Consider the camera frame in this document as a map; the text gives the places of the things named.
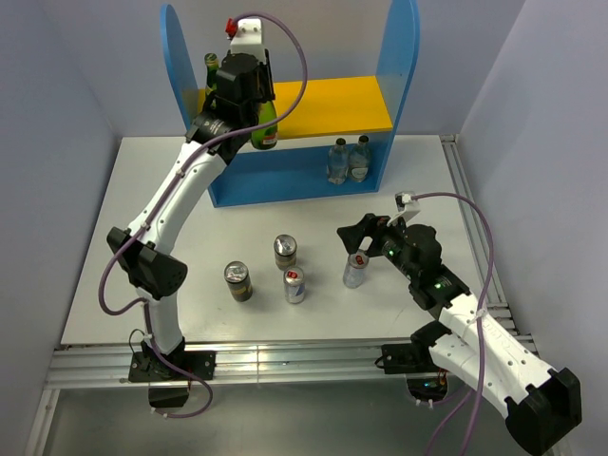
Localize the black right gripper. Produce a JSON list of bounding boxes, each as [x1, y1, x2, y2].
[[337, 212, 418, 281]]

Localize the silver white energy can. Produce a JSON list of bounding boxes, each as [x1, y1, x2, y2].
[[343, 250, 369, 289]]

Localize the green Perrier bottle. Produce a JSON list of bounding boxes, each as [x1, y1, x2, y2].
[[204, 52, 219, 97], [249, 99, 279, 151]]

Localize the silver blue energy can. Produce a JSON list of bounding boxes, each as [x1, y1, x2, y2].
[[283, 266, 305, 304]]

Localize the dark olive drink can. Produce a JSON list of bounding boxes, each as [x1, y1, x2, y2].
[[273, 234, 297, 271]]

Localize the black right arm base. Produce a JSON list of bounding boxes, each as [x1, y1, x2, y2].
[[374, 342, 448, 401]]

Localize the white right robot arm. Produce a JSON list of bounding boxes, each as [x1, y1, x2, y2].
[[336, 214, 582, 455]]

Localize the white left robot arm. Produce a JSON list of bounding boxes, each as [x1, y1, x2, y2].
[[106, 50, 280, 379]]

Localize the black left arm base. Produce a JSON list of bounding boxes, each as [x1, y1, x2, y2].
[[127, 351, 216, 411]]

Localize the blue and yellow shelf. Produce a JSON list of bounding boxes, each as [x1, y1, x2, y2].
[[161, 1, 420, 207]]

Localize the clear glass bottle left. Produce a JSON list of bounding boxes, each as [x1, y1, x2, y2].
[[327, 138, 349, 185]]

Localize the clear glass bottle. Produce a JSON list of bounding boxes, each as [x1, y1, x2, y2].
[[327, 138, 349, 185], [348, 135, 371, 182]]

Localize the clear glass bottle right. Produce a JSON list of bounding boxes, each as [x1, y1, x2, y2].
[[348, 135, 371, 182]]

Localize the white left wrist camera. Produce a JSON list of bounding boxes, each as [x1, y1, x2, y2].
[[225, 18, 266, 63]]

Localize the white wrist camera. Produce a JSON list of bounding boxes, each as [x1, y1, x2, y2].
[[387, 192, 420, 226], [225, 18, 266, 63]]

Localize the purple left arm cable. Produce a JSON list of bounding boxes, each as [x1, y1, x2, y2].
[[97, 11, 310, 317]]

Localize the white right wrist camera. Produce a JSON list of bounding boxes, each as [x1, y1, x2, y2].
[[387, 192, 420, 226]]

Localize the aluminium mounting rail frame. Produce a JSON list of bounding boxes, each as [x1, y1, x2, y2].
[[23, 134, 566, 456]]

